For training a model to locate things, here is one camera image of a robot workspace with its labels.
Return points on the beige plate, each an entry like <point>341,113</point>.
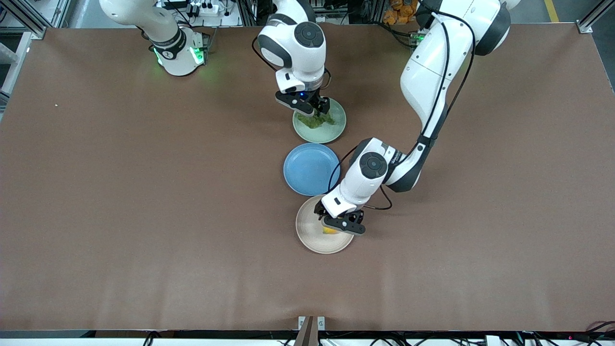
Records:
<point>310,235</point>

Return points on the green lettuce leaf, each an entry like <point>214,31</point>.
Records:
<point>317,121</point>

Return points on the blue plate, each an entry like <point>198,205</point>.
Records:
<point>310,169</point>

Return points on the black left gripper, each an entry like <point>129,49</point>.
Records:
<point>319,209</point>

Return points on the aluminium frame profile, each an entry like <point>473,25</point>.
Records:
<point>596,17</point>
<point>26,19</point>

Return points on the metal table edge bracket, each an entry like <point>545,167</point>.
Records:
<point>311,331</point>

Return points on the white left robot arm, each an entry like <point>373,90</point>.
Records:
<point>432,72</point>

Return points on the white power strip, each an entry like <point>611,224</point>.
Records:
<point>204,8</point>

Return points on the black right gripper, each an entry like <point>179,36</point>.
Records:
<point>319,102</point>

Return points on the pale green plate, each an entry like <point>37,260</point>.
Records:
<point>331,132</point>

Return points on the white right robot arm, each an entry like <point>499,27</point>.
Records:
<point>295,48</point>

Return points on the orange snack bag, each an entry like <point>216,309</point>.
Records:
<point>399,12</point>

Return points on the yellow lemon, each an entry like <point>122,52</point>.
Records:
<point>329,231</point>

